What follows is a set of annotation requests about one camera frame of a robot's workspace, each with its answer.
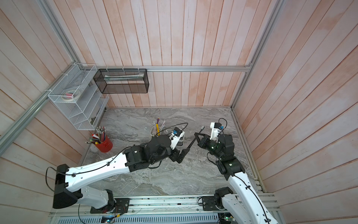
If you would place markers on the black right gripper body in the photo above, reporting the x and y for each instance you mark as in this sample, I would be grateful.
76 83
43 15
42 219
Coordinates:
211 147

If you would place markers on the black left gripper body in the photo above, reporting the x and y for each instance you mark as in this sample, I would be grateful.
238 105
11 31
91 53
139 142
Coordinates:
174 156

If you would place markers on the black toothbrush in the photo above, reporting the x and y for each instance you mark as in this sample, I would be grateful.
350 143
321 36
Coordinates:
194 138

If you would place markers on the yellow toothbrush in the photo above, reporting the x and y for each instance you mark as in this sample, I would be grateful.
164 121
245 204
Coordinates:
157 128

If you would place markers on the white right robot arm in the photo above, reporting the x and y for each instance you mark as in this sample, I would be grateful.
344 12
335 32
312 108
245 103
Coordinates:
241 201

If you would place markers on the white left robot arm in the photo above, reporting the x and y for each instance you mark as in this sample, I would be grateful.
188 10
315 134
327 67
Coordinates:
72 184

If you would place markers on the cream toothbrush holder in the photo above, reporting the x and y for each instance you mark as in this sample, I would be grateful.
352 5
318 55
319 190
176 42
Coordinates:
162 130

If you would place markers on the red pencil cup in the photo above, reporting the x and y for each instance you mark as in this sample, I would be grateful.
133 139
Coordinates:
105 146

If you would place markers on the pens in red cup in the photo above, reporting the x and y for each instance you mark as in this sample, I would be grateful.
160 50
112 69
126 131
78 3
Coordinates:
99 137

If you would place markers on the black mesh basket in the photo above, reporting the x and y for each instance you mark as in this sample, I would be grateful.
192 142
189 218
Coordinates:
118 81

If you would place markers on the tape roll on shelf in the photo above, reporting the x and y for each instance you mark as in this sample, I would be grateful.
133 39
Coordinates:
70 95

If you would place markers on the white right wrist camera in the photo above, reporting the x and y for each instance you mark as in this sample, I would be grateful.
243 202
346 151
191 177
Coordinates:
216 129

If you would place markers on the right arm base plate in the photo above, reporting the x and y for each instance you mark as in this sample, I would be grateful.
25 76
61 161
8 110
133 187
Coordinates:
211 203

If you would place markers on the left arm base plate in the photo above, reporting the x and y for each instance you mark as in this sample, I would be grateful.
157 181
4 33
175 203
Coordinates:
121 206

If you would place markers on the white wire mesh shelf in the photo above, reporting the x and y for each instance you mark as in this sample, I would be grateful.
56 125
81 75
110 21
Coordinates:
86 112

